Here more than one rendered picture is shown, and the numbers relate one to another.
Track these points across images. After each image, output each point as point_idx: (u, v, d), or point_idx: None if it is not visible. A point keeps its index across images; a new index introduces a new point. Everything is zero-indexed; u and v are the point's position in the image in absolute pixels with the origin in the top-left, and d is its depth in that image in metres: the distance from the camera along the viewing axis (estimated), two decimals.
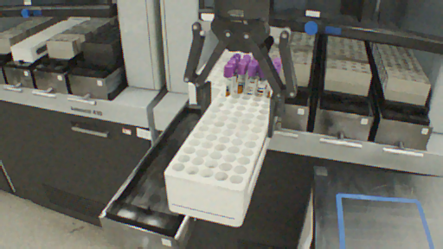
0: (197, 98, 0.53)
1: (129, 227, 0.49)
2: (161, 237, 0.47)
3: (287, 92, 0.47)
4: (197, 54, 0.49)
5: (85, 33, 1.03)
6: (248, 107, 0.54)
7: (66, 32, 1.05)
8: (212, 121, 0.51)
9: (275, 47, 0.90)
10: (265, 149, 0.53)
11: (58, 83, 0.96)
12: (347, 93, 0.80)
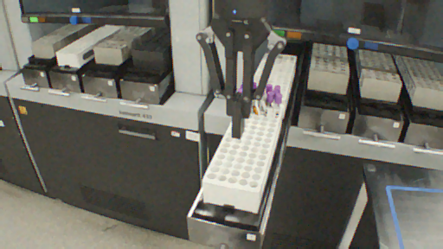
0: (249, 108, 0.53)
1: (216, 226, 0.56)
2: (247, 233, 0.55)
3: (224, 81, 0.52)
4: None
5: (131, 41, 1.12)
6: (259, 126, 0.70)
7: (111, 39, 1.14)
8: (233, 139, 0.67)
9: (315, 58, 0.98)
10: (272, 158, 0.69)
11: (108, 87, 1.05)
12: (380, 100, 0.89)
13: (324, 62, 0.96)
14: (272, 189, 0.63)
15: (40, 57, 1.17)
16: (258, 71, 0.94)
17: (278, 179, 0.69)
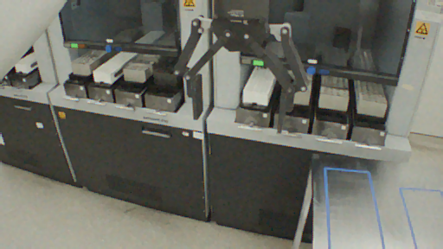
0: (188, 91, 0.53)
1: (249, 111, 1.31)
2: (263, 112, 1.30)
3: (298, 87, 0.47)
4: (192, 49, 0.49)
5: (151, 63, 1.51)
6: (266, 73, 1.45)
7: (135, 61, 1.53)
8: (254, 77, 1.42)
9: None
10: None
11: (135, 99, 1.44)
12: (333, 110, 1.28)
13: None
14: (273, 99, 1.38)
15: (78, 73, 1.56)
16: None
17: (276, 98, 1.43)
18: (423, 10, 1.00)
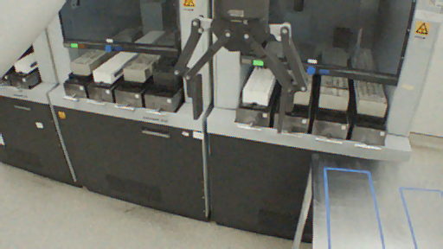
0: (188, 91, 0.53)
1: (249, 111, 1.31)
2: (263, 112, 1.29)
3: (298, 87, 0.47)
4: (192, 49, 0.49)
5: (151, 63, 1.51)
6: (266, 73, 1.45)
7: (135, 61, 1.53)
8: (254, 77, 1.42)
9: None
10: (272, 87, 1.44)
11: (135, 99, 1.44)
12: (333, 110, 1.28)
13: None
14: (273, 99, 1.38)
15: (78, 73, 1.56)
16: None
17: (276, 98, 1.43)
18: (423, 10, 1.00)
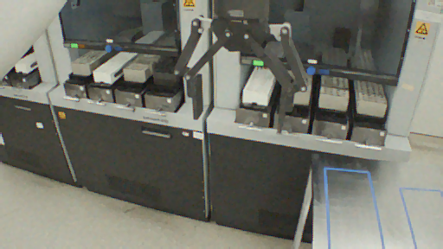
0: (188, 91, 0.53)
1: (249, 111, 1.31)
2: (263, 112, 1.30)
3: (298, 87, 0.47)
4: (192, 49, 0.49)
5: (151, 63, 1.51)
6: (266, 73, 1.45)
7: (135, 61, 1.53)
8: (254, 77, 1.42)
9: None
10: (272, 87, 1.44)
11: (135, 99, 1.44)
12: (333, 110, 1.28)
13: None
14: (273, 99, 1.38)
15: (78, 73, 1.56)
16: None
17: (276, 98, 1.43)
18: (423, 10, 1.00)
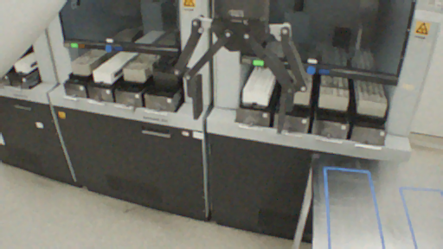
0: (188, 91, 0.53)
1: (249, 111, 1.31)
2: (263, 112, 1.30)
3: (298, 87, 0.47)
4: (192, 49, 0.49)
5: (151, 63, 1.51)
6: (266, 73, 1.45)
7: (135, 61, 1.53)
8: (254, 77, 1.42)
9: None
10: (272, 87, 1.44)
11: (135, 99, 1.44)
12: (333, 110, 1.28)
13: None
14: (273, 99, 1.38)
15: (78, 73, 1.56)
16: None
17: (276, 98, 1.43)
18: (423, 10, 1.00)
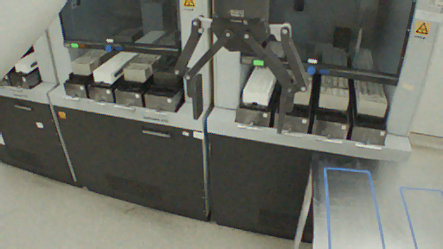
0: (188, 91, 0.53)
1: (249, 111, 1.31)
2: (263, 112, 1.30)
3: (298, 87, 0.47)
4: (192, 49, 0.49)
5: (151, 63, 1.51)
6: (266, 73, 1.45)
7: (135, 61, 1.53)
8: (254, 77, 1.42)
9: None
10: None
11: (135, 99, 1.44)
12: (333, 110, 1.28)
13: None
14: (273, 99, 1.38)
15: (78, 73, 1.56)
16: None
17: (276, 98, 1.43)
18: (423, 10, 1.00)
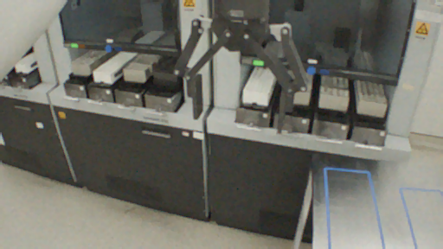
0: (188, 91, 0.53)
1: (249, 111, 1.31)
2: (263, 112, 1.30)
3: (298, 87, 0.47)
4: (192, 49, 0.49)
5: (151, 63, 1.51)
6: (266, 73, 1.45)
7: (135, 61, 1.53)
8: (254, 77, 1.42)
9: None
10: None
11: (135, 99, 1.44)
12: (333, 110, 1.28)
13: None
14: (273, 99, 1.38)
15: (78, 73, 1.56)
16: None
17: (276, 98, 1.43)
18: (423, 10, 1.00)
